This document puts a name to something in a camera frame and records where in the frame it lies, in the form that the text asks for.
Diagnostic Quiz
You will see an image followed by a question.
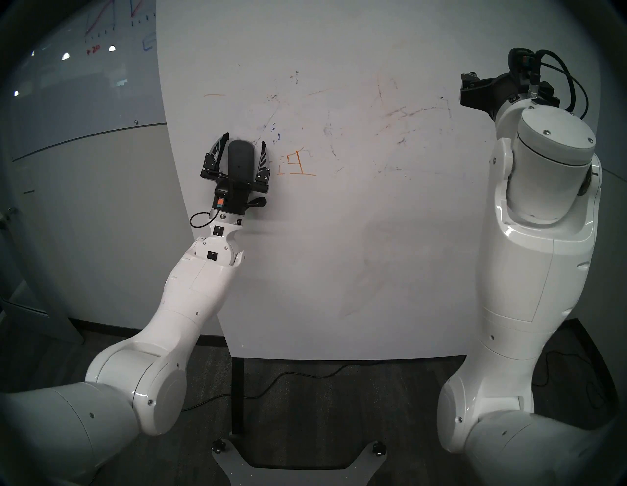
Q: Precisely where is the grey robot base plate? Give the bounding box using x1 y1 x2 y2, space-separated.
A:
211 439 387 486

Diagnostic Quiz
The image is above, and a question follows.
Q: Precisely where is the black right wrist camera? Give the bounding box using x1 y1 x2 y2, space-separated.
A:
507 48 539 83

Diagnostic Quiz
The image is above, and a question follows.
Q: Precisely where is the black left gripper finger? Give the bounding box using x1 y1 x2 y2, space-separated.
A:
252 141 271 193
200 131 231 179

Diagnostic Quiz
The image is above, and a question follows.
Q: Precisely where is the large white whiteboard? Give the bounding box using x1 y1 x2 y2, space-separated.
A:
156 0 602 361

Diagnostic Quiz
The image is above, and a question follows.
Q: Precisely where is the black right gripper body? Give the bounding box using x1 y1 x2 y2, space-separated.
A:
488 71 532 121

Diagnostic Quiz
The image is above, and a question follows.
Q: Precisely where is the dark grey whiteboard eraser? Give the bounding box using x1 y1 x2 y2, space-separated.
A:
226 140 256 184

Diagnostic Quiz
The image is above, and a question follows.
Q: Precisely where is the glass wall board with writing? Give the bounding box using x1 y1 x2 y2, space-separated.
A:
0 0 167 162

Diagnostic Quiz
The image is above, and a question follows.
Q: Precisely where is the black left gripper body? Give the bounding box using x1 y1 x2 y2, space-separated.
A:
213 176 260 216

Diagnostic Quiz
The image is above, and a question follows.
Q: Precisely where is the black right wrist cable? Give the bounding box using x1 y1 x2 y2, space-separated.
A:
535 49 590 119

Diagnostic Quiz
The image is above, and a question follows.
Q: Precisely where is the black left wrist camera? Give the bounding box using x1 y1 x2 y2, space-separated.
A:
214 179 235 211

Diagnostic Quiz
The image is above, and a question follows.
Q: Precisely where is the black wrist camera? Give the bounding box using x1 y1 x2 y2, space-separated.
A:
507 48 539 83
214 179 235 211

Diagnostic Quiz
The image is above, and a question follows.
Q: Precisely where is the black looped floor cable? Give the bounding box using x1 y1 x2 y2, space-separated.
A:
534 349 608 407

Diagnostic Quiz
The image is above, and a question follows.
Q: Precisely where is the black whiteboard stand post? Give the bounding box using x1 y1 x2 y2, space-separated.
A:
230 357 245 436

